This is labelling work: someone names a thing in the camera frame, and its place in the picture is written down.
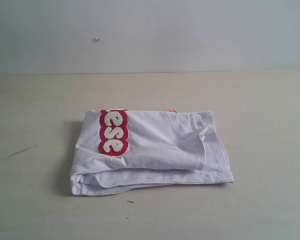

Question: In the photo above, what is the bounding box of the white t-shirt red Chinese patch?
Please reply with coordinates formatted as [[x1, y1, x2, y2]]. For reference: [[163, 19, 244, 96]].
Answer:
[[70, 109, 234, 197]]

